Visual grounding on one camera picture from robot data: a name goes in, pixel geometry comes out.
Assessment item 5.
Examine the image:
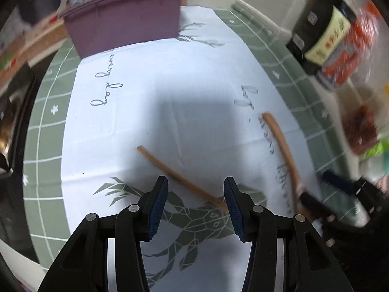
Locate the wooden chopstick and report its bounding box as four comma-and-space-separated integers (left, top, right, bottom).
136, 146, 229, 213

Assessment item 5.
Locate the purple plastic utensil box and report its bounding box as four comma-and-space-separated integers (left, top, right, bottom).
61, 0, 181, 59

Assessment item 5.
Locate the wooden spoon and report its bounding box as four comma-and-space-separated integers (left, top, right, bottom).
262, 112, 313, 222

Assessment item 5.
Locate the green white table mat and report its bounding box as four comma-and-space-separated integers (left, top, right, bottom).
22, 4, 365, 292

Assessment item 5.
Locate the black gas stove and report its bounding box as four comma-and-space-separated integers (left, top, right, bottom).
1, 63, 36, 176

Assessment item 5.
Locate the dark soy sauce bottle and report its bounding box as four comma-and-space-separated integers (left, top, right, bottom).
287, 0, 356, 75

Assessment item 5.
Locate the yellow lid chili jar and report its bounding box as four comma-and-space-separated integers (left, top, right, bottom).
342, 98, 379, 156

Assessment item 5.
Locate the orange cap chili bottle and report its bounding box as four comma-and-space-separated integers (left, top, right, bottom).
316, 1, 382, 91

